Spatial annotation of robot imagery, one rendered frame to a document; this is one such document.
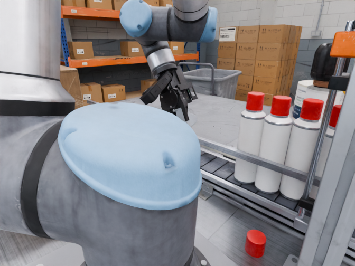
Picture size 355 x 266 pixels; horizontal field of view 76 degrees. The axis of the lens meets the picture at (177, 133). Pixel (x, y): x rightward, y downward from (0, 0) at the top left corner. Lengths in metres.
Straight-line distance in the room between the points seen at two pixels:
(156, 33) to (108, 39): 4.37
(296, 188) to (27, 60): 0.48
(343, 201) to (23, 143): 0.34
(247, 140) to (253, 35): 3.55
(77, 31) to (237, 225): 4.47
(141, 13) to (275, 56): 3.38
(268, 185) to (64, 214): 0.42
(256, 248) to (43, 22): 0.44
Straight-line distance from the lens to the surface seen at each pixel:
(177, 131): 0.19
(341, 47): 0.36
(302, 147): 0.48
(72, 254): 0.40
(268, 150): 0.49
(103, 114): 0.21
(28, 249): 0.54
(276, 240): 0.52
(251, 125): 0.49
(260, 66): 3.95
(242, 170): 0.54
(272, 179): 0.52
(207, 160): 0.63
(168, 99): 0.64
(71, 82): 0.62
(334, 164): 0.32
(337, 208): 0.35
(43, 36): 0.26
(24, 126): 0.23
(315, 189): 0.49
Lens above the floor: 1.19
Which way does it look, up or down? 22 degrees down
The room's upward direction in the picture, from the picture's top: straight up
